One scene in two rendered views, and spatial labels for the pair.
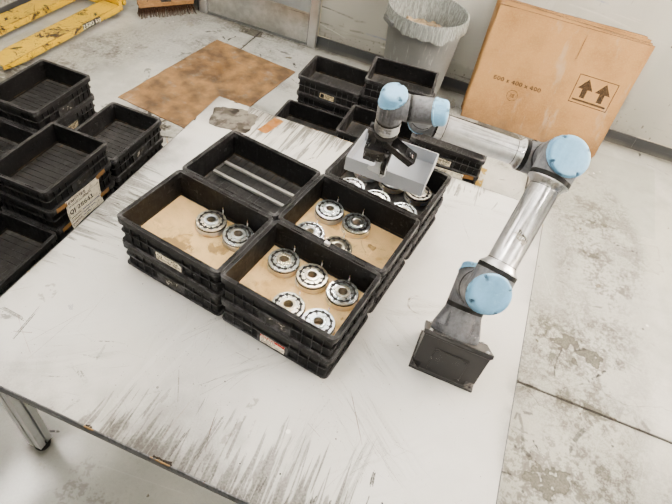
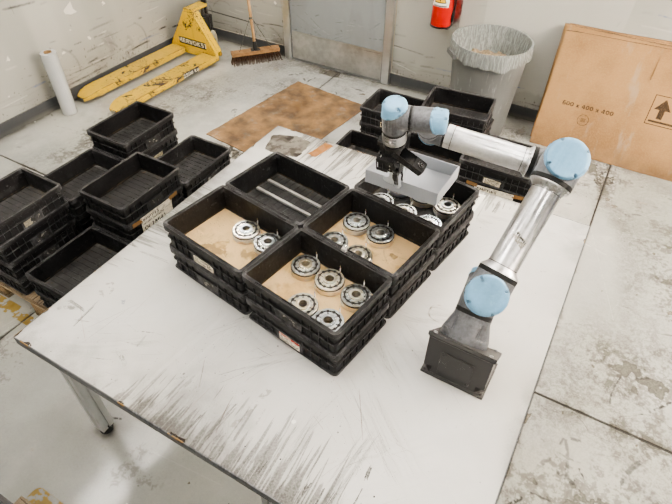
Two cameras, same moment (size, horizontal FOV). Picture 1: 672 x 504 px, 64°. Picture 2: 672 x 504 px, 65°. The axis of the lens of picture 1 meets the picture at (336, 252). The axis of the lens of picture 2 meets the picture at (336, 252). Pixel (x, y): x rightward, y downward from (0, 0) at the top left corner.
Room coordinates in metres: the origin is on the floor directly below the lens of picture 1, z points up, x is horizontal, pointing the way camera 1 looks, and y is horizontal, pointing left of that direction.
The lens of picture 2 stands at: (-0.06, -0.31, 2.17)
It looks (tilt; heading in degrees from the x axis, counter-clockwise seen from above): 44 degrees down; 16
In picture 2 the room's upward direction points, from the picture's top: 1 degrees clockwise
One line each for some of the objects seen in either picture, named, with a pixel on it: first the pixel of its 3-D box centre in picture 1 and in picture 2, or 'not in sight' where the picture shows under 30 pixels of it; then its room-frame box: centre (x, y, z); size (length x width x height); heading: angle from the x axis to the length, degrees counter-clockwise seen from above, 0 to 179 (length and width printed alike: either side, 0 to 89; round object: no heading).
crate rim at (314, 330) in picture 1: (302, 277); (316, 278); (1.04, 0.08, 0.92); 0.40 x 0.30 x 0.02; 69
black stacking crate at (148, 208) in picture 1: (198, 230); (232, 237); (1.19, 0.46, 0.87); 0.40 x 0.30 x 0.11; 69
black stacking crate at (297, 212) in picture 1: (347, 232); (370, 241); (1.32, -0.03, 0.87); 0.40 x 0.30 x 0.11; 69
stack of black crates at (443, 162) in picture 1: (441, 167); (495, 189); (2.48, -0.48, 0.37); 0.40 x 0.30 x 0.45; 77
